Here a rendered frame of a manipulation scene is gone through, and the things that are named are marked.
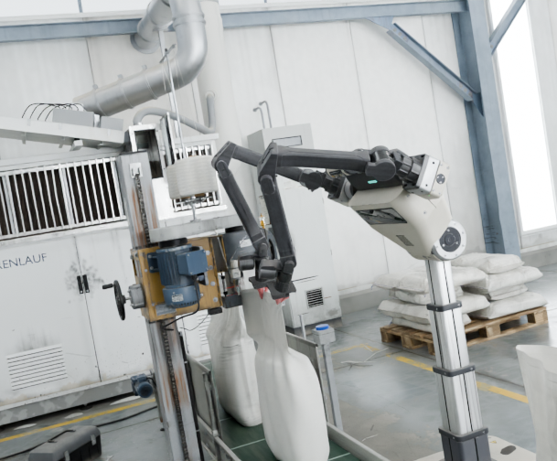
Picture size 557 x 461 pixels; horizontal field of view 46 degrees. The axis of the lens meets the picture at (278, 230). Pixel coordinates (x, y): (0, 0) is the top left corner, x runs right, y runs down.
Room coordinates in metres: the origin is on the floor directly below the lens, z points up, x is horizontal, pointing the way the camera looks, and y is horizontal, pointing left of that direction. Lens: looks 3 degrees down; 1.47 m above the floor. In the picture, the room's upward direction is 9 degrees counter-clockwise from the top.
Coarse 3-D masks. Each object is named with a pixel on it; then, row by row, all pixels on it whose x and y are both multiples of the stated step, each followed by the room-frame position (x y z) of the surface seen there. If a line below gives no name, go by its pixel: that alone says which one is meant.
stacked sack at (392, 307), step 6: (384, 300) 5.87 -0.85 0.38; (390, 300) 5.79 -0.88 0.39; (396, 300) 5.77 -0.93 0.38; (384, 306) 5.80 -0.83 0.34; (390, 306) 5.73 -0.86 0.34; (396, 306) 5.64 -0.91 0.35; (402, 306) 5.56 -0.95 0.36; (384, 312) 5.79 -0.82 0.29; (390, 312) 5.71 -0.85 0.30; (396, 312) 5.59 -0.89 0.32
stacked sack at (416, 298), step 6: (456, 288) 5.41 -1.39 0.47; (390, 294) 5.86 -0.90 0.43; (396, 294) 5.71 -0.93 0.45; (402, 294) 5.59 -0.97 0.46; (408, 294) 5.50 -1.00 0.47; (414, 294) 5.40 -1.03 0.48; (426, 294) 5.34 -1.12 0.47; (456, 294) 5.38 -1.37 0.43; (462, 294) 5.39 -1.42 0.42; (402, 300) 5.63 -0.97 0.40; (408, 300) 5.52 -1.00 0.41; (414, 300) 5.38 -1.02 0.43; (420, 300) 5.31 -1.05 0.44; (426, 300) 5.31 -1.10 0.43
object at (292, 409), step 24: (264, 312) 2.81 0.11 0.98; (264, 336) 2.89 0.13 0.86; (264, 360) 2.67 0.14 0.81; (288, 360) 2.52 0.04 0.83; (264, 384) 2.66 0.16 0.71; (288, 384) 2.49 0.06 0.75; (312, 384) 2.51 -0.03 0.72; (264, 408) 2.71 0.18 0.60; (288, 408) 2.50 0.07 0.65; (312, 408) 2.50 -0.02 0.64; (264, 432) 2.79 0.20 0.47; (288, 432) 2.51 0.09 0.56; (312, 432) 2.49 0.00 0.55; (288, 456) 2.55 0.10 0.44; (312, 456) 2.49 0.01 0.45
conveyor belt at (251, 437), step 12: (216, 396) 3.75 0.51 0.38; (228, 420) 3.30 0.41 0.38; (228, 432) 3.12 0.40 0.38; (240, 432) 3.10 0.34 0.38; (252, 432) 3.07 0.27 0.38; (228, 444) 2.97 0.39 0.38; (240, 444) 2.94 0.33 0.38; (252, 444) 2.92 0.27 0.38; (264, 444) 2.89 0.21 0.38; (336, 444) 2.76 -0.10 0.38; (240, 456) 2.79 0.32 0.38; (252, 456) 2.77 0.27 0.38; (264, 456) 2.75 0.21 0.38; (336, 456) 2.63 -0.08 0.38; (348, 456) 2.60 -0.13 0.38
